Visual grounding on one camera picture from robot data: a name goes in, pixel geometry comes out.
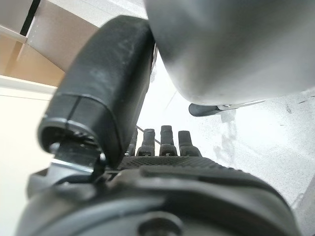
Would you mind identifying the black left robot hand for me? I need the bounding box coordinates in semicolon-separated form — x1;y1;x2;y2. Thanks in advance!
14;15;303;236

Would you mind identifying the beige open shelf unit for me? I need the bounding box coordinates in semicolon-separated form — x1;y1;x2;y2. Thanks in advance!
0;0;148;87

